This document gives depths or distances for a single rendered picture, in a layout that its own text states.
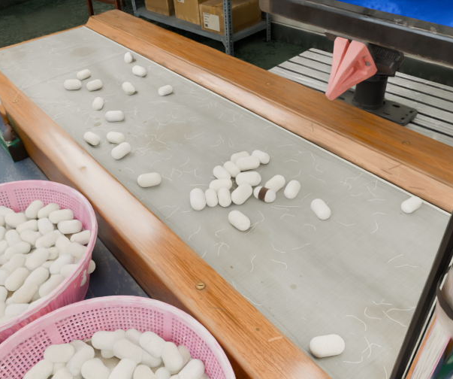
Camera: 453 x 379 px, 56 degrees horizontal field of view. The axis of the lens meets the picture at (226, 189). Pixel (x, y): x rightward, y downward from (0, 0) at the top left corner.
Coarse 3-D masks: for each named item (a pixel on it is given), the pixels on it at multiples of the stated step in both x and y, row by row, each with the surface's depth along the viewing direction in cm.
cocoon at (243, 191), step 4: (240, 184) 61; (244, 184) 61; (248, 184) 61; (240, 188) 60; (244, 188) 60; (248, 188) 60; (236, 192) 59; (240, 192) 59; (244, 192) 60; (248, 192) 60; (232, 196) 60; (236, 196) 59; (240, 196) 59; (244, 196) 60; (248, 196) 60; (232, 200) 60; (236, 200) 59; (240, 200) 59; (244, 200) 60
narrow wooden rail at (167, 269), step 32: (0, 96) 87; (32, 128) 76; (32, 160) 84; (64, 160) 67; (96, 160) 67; (96, 192) 61; (128, 192) 60; (128, 224) 55; (160, 224) 55; (128, 256) 56; (160, 256) 50; (192, 256) 50; (160, 288) 50; (192, 288) 47; (224, 288) 46; (224, 320) 43; (256, 320) 43; (224, 352) 42; (256, 352) 40; (288, 352) 40
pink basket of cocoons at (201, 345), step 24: (72, 312) 45; (96, 312) 46; (120, 312) 46; (144, 312) 46; (168, 312) 44; (24, 336) 43; (48, 336) 45; (72, 336) 46; (168, 336) 46; (192, 336) 43; (0, 360) 42; (24, 360) 44; (216, 360) 41
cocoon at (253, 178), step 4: (244, 172) 63; (248, 172) 63; (252, 172) 63; (256, 172) 63; (240, 176) 62; (244, 176) 62; (248, 176) 62; (252, 176) 62; (256, 176) 62; (260, 176) 63; (236, 180) 63; (240, 180) 62; (244, 180) 62; (248, 180) 62; (252, 180) 62; (256, 180) 62; (260, 180) 63; (252, 184) 63; (256, 184) 63
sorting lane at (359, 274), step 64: (0, 64) 107; (64, 64) 105; (128, 64) 102; (64, 128) 80; (128, 128) 79; (192, 128) 78; (256, 128) 76; (320, 192) 62; (384, 192) 61; (256, 256) 53; (320, 256) 52; (384, 256) 52; (320, 320) 45; (384, 320) 45
